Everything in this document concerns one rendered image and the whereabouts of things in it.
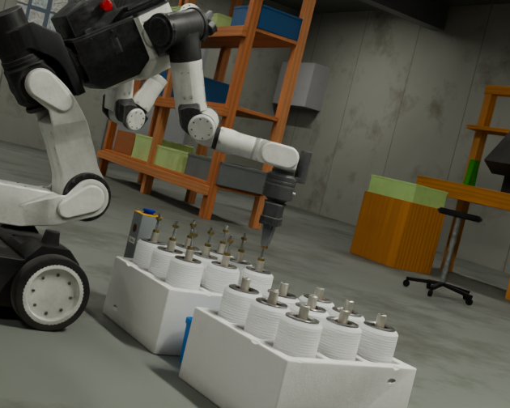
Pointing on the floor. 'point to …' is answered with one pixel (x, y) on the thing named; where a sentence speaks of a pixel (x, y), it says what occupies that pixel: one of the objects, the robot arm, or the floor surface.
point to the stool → (448, 257)
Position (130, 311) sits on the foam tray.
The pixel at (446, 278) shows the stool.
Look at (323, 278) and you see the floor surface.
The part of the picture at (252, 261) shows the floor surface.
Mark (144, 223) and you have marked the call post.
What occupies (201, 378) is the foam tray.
